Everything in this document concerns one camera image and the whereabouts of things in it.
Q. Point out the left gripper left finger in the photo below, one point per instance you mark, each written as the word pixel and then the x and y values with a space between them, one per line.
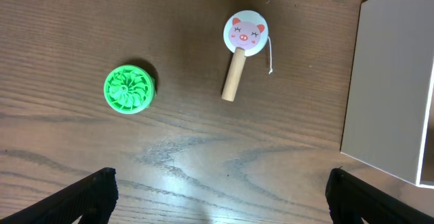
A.
pixel 90 200

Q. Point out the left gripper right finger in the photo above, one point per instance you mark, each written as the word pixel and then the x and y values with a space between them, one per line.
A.
pixel 352 201

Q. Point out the white cardboard box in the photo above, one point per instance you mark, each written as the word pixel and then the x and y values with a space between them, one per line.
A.
pixel 389 119

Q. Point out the green round spinner toy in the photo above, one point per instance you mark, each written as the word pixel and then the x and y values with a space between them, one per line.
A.
pixel 129 89

